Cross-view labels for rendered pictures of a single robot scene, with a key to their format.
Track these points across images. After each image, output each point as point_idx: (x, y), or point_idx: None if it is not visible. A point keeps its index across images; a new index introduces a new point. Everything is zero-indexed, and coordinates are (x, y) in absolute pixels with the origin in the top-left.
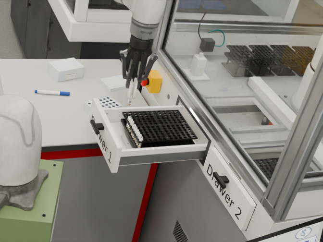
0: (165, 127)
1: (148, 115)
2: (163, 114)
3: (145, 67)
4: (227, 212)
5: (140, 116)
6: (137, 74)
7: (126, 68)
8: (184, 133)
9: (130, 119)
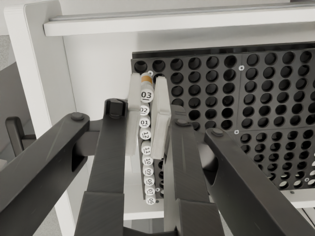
0: (248, 145)
1: (218, 85)
2: (275, 79)
3: (235, 173)
4: None
5: (186, 90)
6: (170, 129)
7: (54, 205)
8: (292, 169)
9: (142, 123)
